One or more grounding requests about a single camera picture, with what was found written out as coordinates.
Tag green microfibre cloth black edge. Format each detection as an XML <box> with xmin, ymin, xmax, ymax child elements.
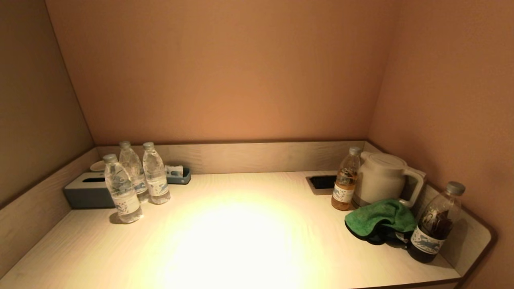
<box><xmin>345</xmin><ymin>199</ymin><xmax>418</xmax><ymax>245</ymax></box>

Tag black recessed power socket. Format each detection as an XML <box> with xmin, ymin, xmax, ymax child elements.
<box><xmin>306</xmin><ymin>175</ymin><xmax>338</xmax><ymax>196</ymax></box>

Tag small blue tray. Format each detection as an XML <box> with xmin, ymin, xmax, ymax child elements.
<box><xmin>165</xmin><ymin>167</ymin><xmax>191</xmax><ymax>185</ymax></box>

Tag amber tea bottle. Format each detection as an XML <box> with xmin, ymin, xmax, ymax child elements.
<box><xmin>331</xmin><ymin>147</ymin><xmax>362</xmax><ymax>211</ymax></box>

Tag clear water bottle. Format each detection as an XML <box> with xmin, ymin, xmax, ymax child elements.
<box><xmin>142</xmin><ymin>142</ymin><xmax>171</xmax><ymax>205</ymax></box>
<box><xmin>119</xmin><ymin>141</ymin><xmax>150</xmax><ymax>202</ymax></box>
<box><xmin>103</xmin><ymin>154</ymin><xmax>143</xmax><ymax>224</ymax></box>

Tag white electric kettle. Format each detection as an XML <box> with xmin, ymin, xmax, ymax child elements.
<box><xmin>353</xmin><ymin>151</ymin><xmax>426</xmax><ymax>210</ymax></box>

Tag grey-blue tissue box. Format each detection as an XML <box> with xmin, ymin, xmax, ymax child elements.
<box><xmin>63</xmin><ymin>172</ymin><xmax>117</xmax><ymax>209</ymax></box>

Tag dark tea bottle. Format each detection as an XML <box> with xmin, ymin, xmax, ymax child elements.
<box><xmin>407</xmin><ymin>181</ymin><xmax>466</xmax><ymax>263</ymax></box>

